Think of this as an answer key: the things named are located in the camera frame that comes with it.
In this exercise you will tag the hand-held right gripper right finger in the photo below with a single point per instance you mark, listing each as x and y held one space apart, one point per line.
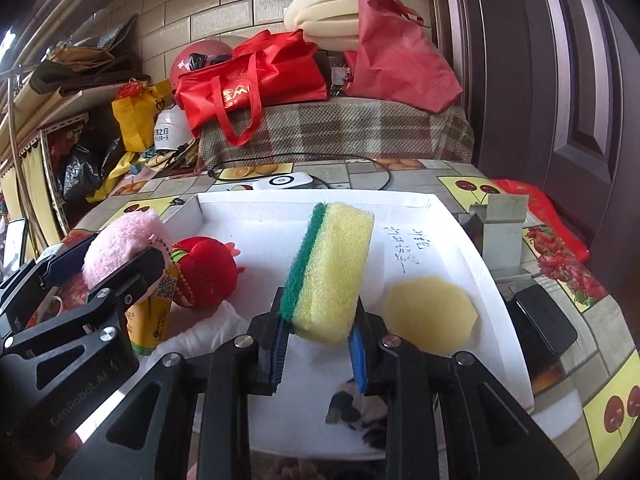
357 360

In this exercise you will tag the white helmet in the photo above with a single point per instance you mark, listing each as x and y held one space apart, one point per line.
167 127

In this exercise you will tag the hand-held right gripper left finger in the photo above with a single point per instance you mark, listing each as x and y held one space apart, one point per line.
277 357

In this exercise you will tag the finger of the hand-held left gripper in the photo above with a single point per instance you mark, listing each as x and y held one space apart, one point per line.
145 265
65 260

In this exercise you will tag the brown panel door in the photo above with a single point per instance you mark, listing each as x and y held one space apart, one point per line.
550 85

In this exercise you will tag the black power cube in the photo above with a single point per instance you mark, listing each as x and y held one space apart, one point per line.
542 320

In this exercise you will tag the metal storage shelf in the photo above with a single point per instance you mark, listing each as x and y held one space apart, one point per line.
30 160

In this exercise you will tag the red plush toy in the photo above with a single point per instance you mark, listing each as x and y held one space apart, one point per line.
210 270

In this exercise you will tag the white foam tray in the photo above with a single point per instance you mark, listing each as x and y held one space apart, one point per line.
250 230

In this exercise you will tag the yellow bag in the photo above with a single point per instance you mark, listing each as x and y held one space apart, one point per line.
132 120

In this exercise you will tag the green and yellow sponge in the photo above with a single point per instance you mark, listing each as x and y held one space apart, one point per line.
330 270

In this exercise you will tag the red printed plastic bag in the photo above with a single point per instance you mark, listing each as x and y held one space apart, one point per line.
545 205

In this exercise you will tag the pink plush toy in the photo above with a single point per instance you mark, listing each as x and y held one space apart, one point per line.
125 235

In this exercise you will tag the red helmet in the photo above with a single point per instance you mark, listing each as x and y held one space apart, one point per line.
200 55

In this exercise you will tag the yellow paper hang tag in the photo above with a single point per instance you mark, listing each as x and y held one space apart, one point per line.
167 285

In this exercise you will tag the cream foam strips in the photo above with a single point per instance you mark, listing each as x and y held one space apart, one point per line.
320 10

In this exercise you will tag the grey metal phone stand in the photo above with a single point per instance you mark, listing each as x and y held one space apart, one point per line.
500 240

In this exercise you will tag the red tote bag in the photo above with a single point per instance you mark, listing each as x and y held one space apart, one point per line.
280 75

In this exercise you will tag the round yellow sponge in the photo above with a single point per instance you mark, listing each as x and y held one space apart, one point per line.
430 315

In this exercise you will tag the camouflage scrunchie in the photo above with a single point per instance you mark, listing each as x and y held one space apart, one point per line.
350 410

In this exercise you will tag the white plastic bag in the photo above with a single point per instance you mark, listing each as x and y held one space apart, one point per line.
215 327

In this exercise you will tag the black plastic bag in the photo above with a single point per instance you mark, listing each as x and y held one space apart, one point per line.
80 170

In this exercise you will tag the plaid covered box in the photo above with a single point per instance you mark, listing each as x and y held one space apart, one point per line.
350 130

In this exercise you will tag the flattened cardboard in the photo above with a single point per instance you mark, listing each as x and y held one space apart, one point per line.
85 67

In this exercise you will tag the red nonwoven bag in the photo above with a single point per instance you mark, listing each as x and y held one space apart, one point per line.
400 60

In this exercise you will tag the yellow packet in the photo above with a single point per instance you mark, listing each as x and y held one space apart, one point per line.
147 327

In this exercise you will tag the white charging device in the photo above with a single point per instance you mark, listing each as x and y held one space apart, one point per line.
295 181

